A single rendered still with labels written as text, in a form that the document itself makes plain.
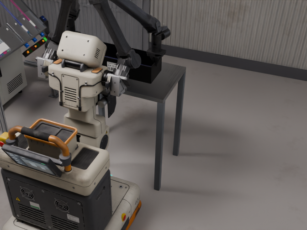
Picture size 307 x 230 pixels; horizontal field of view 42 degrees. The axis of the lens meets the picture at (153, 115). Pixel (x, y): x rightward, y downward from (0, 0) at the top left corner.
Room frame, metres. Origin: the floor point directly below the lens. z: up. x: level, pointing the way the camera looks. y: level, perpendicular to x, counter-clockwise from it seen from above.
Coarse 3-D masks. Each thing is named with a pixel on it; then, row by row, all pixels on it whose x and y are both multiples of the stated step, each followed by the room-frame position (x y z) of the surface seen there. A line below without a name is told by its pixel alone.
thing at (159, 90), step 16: (160, 80) 2.28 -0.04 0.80; (176, 80) 2.29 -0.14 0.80; (144, 96) 2.10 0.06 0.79; (160, 96) 2.09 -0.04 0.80; (160, 112) 2.06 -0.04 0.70; (176, 112) 2.45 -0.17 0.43; (160, 128) 2.06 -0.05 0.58; (176, 128) 2.44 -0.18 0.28; (160, 144) 2.05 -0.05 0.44; (176, 144) 2.44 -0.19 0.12; (160, 160) 2.06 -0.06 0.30; (160, 176) 2.07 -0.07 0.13
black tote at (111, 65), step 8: (112, 48) 2.30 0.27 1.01; (112, 56) 2.30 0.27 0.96; (144, 56) 2.22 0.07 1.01; (104, 64) 2.13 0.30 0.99; (112, 64) 2.11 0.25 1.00; (144, 64) 2.22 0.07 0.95; (152, 64) 2.20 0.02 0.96; (160, 64) 2.17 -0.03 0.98; (136, 72) 2.06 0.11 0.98; (144, 72) 2.04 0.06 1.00; (152, 72) 2.04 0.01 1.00; (144, 80) 2.04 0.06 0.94; (152, 80) 2.04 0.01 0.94
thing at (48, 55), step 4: (48, 48) 1.98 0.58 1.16; (44, 52) 1.95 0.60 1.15; (48, 52) 1.96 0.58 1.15; (52, 52) 1.96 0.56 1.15; (56, 52) 1.97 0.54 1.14; (36, 56) 1.94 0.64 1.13; (44, 56) 1.94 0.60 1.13; (48, 56) 1.93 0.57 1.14; (52, 56) 1.94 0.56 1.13; (56, 56) 1.96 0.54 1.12; (36, 60) 1.95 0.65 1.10; (48, 60) 1.91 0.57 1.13; (52, 60) 1.91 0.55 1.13
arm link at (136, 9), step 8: (112, 0) 1.96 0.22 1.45; (120, 0) 1.97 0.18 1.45; (128, 0) 2.01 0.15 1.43; (128, 8) 1.99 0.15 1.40; (136, 8) 2.03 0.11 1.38; (136, 16) 2.03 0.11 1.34; (144, 16) 2.05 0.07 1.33; (152, 16) 2.09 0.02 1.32; (144, 24) 2.07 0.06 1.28; (152, 24) 2.07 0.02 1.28; (160, 24) 2.12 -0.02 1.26
